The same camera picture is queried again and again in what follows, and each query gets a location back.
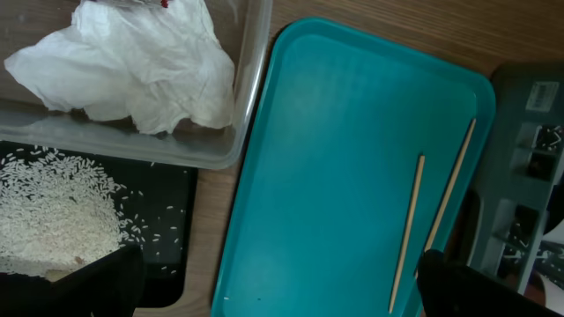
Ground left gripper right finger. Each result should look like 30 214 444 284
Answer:
417 249 559 317

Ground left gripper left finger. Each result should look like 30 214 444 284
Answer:
1 246 145 317

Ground wooden chopstick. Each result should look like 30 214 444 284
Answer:
388 155 426 314
422 118 477 253

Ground white rice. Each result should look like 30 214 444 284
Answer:
1 142 143 276

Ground white tissue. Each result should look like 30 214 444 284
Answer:
4 0 235 135

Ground clear plastic waste bin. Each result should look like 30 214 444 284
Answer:
1 0 273 169

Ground black tray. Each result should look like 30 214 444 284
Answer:
0 139 199 309

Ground grey dish rack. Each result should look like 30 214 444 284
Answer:
465 61 563 313

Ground teal serving tray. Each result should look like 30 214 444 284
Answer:
211 18 495 317

